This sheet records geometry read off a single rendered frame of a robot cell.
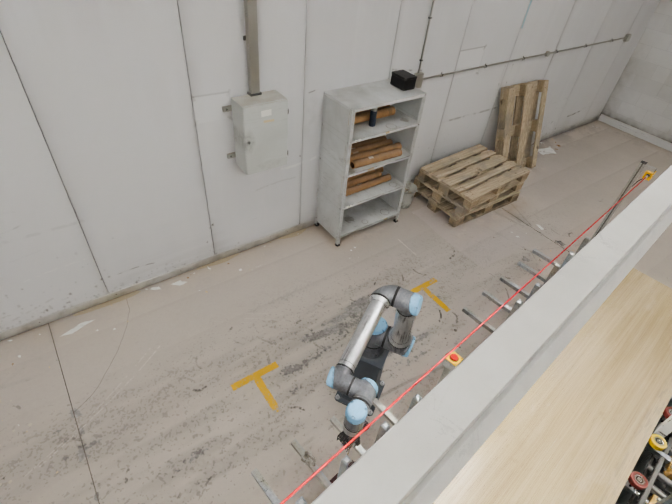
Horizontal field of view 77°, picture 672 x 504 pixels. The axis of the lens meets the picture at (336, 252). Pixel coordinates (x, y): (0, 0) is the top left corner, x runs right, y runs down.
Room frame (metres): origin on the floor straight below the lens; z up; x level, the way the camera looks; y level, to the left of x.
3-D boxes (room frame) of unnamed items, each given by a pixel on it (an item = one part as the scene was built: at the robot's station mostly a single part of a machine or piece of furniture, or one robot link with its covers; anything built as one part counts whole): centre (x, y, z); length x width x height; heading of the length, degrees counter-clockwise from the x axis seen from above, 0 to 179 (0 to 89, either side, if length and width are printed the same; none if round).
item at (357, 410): (0.89, -0.17, 1.30); 0.10 x 0.09 x 0.12; 159
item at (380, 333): (1.76, -0.32, 0.79); 0.17 x 0.15 x 0.18; 69
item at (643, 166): (2.77, -2.11, 1.20); 0.15 x 0.12 x 1.00; 136
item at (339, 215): (3.91, -0.20, 0.78); 0.90 x 0.45 x 1.55; 130
